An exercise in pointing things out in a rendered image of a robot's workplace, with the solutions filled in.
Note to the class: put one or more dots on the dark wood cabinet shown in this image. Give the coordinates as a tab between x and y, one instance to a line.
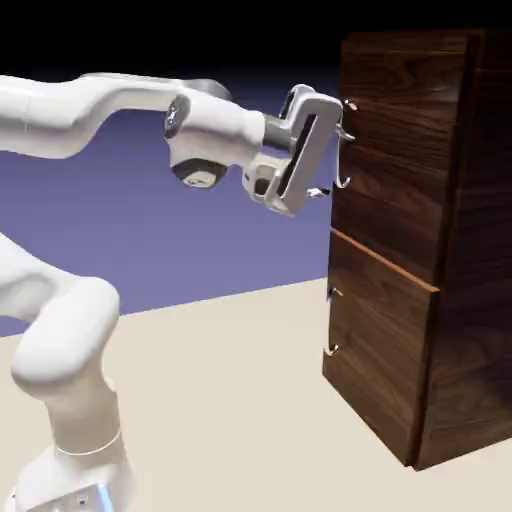
472	280

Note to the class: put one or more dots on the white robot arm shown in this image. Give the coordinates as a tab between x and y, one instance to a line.
120	104

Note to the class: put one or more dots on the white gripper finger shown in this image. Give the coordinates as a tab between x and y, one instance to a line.
346	135
318	192

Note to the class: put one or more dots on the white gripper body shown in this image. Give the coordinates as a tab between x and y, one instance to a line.
320	132

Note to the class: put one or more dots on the dark wood cabinet door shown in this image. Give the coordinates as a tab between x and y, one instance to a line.
380	352
400	160

